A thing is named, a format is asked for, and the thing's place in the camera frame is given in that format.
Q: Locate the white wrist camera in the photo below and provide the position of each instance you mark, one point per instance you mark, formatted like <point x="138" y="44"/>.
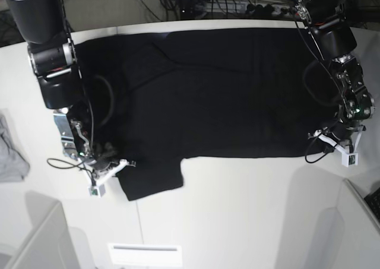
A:
<point x="97" y="191"/>
<point x="349" y="159"/>

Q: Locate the white partition panel left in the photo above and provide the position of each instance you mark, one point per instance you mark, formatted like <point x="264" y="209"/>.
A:
<point x="35" y="234"/>

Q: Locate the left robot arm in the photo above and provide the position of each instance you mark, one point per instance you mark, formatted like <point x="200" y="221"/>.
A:
<point x="326" y="23"/>

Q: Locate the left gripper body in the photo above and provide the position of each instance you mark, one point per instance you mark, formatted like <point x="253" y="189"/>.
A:
<point x="343" y="137"/>

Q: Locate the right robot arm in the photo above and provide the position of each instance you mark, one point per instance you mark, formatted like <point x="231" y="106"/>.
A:
<point x="43" y="25"/>

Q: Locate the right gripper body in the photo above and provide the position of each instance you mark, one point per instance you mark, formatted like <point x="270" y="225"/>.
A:
<point x="102" y="168"/>

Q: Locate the black keyboard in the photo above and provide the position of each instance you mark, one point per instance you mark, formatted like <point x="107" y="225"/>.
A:
<point x="373" y="201"/>

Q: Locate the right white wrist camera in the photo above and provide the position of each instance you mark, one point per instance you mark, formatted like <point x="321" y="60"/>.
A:
<point x="97" y="191"/>

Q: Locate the white power strip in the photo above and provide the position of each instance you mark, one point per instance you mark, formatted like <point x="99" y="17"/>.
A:
<point x="266" y="11"/>

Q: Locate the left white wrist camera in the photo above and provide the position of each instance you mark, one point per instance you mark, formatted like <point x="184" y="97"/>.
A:
<point x="349" y="159"/>

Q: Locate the grey crumpled cloth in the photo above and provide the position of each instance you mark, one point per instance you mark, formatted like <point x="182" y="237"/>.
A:
<point x="14" y="168"/>

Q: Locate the black T-shirt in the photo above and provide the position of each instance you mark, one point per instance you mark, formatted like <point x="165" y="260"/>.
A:
<point x="234" y="93"/>

